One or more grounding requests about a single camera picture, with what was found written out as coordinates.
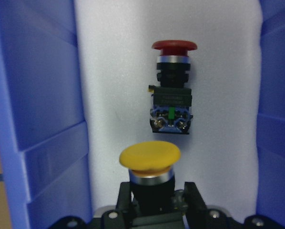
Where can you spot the white foam in left bin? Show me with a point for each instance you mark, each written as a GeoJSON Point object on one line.
{"type": "Point", "coordinates": [118, 64]}

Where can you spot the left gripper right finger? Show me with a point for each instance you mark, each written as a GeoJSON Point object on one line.
{"type": "Point", "coordinates": [198, 215]}

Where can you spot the red push button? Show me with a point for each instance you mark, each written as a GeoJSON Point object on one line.
{"type": "Point", "coordinates": [171, 100]}

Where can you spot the blue bin robot left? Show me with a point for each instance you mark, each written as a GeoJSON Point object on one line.
{"type": "Point", "coordinates": [73, 94]}

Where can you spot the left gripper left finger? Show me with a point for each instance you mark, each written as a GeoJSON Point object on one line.
{"type": "Point", "coordinates": [122, 216]}

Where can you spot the yellow push button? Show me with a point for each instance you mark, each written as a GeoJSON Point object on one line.
{"type": "Point", "coordinates": [152, 183]}

